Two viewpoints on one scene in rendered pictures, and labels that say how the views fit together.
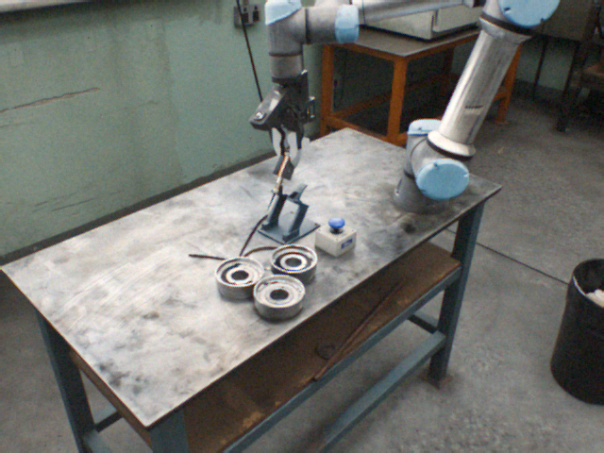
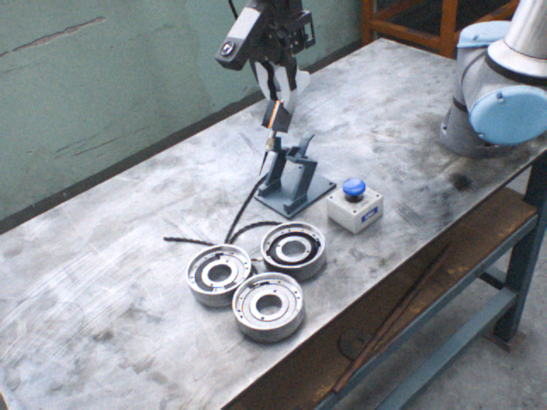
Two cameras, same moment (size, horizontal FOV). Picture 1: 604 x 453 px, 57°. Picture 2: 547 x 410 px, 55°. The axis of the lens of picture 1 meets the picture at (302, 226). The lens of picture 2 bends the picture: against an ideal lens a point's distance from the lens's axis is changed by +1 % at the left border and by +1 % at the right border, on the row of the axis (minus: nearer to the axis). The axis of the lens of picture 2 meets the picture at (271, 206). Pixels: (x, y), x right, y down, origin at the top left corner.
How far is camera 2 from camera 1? 44 cm
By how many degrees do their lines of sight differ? 13
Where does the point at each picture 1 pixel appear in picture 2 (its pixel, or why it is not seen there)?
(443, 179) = (512, 117)
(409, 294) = (464, 260)
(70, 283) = (16, 286)
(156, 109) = (172, 33)
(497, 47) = not seen: outside the picture
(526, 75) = not seen: outside the picture
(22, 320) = not seen: hidden behind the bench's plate
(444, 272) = (513, 225)
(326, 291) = (338, 290)
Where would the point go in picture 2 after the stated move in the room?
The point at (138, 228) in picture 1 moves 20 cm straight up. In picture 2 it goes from (109, 202) to (73, 116)
